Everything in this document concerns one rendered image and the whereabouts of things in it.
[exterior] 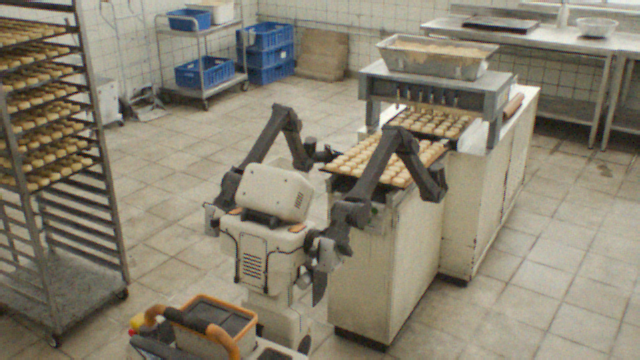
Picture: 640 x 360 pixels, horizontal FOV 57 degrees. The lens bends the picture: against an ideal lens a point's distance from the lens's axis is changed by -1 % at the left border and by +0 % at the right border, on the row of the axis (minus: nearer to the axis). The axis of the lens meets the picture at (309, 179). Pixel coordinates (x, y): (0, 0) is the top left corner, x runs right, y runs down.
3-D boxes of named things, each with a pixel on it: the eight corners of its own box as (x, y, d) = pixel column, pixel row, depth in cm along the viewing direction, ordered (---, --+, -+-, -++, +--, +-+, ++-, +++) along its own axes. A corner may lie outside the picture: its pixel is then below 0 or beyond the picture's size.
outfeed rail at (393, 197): (505, 83, 402) (506, 73, 399) (509, 83, 400) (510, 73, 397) (385, 208, 247) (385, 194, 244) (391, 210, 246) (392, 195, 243)
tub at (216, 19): (204, 16, 650) (202, -3, 641) (237, 19, 632) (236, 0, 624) (184, 22, 621) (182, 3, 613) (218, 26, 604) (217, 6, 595)
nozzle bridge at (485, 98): (381, 113, 351) (383, 56, 336) (504, 135, 318) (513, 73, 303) (356, 131, 326) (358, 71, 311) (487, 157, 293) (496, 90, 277)
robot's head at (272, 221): (270, 249, 181) (271, 219, 178) (237, 239, 187) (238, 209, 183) (283, 241, 187) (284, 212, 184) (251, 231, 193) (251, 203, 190)
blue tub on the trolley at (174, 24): (185, 23, 617) (183, 8, 610) (215, 27, 598) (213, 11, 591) (165, 29, 594) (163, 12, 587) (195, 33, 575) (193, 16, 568)
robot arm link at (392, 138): (382, 114, 209) (408, 116, 203) (393, 141, 218) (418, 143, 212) (326, 213, 188) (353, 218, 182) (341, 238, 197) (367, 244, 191)
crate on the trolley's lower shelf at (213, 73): (207, 72, 670) (205, 55, 661) (235, 76, 654) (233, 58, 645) (175, 86, 625) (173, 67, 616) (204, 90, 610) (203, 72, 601)
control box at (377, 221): (336, 218, 268) (336, 191, 262) (385, 232, 257) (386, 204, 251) (332, 222, 265) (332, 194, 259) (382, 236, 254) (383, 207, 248)
